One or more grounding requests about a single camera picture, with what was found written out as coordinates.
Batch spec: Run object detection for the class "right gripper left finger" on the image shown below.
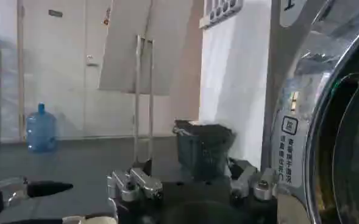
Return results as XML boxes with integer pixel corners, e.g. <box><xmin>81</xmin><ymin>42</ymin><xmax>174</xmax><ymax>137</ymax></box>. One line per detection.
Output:
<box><xmin>107</xmin><ymin>159</ymin><xmax>163</xmax><ymax>203</ymax></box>

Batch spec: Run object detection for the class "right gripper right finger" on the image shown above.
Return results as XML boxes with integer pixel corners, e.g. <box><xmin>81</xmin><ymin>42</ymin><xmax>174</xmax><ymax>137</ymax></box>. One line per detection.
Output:
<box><xmin>227</xmin><ymin>157</ymin><xmax>279</xmax><ymax>202</ymax></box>

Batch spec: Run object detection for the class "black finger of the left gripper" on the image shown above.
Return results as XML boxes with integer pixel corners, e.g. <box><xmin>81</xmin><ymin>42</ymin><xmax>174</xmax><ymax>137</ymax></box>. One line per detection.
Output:
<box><xmin>0</xmin><ymin>176</ymin><xmax>74</xmax><ymax>204</ymax></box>

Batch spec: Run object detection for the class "white instruction sticker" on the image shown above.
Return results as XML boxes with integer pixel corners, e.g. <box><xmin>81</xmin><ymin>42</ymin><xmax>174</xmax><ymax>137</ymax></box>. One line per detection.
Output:
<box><xmin>271</xmin><ymin>111</ymin><xmax>304</xmax><ymax>189</ymax></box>

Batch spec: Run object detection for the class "blue water jug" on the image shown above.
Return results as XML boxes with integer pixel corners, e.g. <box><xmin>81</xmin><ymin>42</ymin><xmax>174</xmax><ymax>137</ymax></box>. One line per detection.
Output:
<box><xmin>25</xmin><ymin>102</ymin><xmax>59</xmax><ymax>153</ymax></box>

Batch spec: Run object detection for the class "dark trash bin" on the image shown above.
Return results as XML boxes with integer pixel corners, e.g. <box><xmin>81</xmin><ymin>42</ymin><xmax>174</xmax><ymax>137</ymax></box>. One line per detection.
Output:
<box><xmin>172</xmin><ymin>119</ymin><xmax>237</xmax><ymax>181</ymax></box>

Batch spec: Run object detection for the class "round glass dryer door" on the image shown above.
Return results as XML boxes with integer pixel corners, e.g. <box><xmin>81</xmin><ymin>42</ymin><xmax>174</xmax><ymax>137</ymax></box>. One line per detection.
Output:
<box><xmin>303</xmin><ymin>21</ymin><xmax>359</xmax><ymax>224</ymax></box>

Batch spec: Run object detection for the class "white partition panel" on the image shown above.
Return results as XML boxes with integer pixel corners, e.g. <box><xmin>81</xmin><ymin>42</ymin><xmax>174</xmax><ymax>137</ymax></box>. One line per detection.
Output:
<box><xmin>198</xmin><ymin>0</ymin><xmax>272</xmax><ymax>170</ymax></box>

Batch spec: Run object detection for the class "large grey leaning board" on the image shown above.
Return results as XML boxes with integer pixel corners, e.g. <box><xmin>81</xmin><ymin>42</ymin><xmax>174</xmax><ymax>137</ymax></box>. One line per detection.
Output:
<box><xmin>98</xmin><ymin>0</ymin><xmax>205</xmax><ymax>96</ymax></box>

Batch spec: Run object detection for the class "white number sticker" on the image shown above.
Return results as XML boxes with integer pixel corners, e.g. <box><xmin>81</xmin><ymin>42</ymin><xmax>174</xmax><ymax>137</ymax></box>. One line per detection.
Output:
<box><xmin>279</xmin><ymin>0</ymin><xmax>308</xmax><ymax>29</ymax></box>

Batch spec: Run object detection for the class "white vent grille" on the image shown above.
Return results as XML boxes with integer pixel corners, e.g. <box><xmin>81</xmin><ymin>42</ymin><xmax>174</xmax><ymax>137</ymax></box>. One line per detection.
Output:
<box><xmin>199</xmin><ymin>0</ymin><xmax>244</xmax><ymax>30</ymax></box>

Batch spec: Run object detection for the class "tall metal frame stand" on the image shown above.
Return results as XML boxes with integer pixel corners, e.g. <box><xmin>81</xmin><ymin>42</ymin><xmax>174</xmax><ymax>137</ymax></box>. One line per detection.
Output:
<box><xmin>132</xmin><ymin>34</ymin><xmax>155</xmax><ymax>167</ymax></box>

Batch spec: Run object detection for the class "silver door handle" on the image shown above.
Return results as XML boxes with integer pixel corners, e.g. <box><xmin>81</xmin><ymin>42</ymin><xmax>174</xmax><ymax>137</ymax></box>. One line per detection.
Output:
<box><xmin>85</xmin><ymin>54</ymin><xmax>100</xmax><ymax>67</ymax></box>

